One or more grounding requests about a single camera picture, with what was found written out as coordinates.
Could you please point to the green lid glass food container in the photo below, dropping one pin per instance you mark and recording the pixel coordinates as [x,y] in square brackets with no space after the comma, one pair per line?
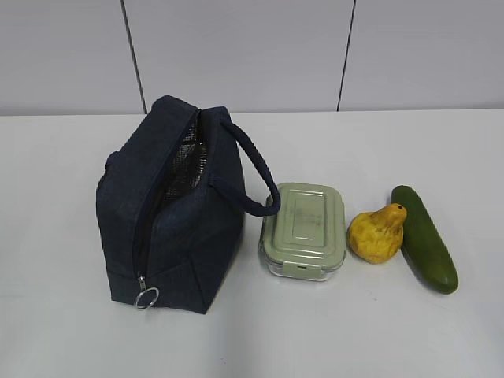
[306,239]

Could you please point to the dark blue insulated lunch bag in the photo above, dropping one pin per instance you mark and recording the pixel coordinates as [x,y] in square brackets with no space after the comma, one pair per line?
[171,204]

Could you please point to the yellow pear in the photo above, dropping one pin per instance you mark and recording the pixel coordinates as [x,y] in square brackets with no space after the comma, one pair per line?
[377,236]

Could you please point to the green cucumber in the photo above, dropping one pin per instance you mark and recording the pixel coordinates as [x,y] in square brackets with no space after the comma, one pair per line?
[423,246]

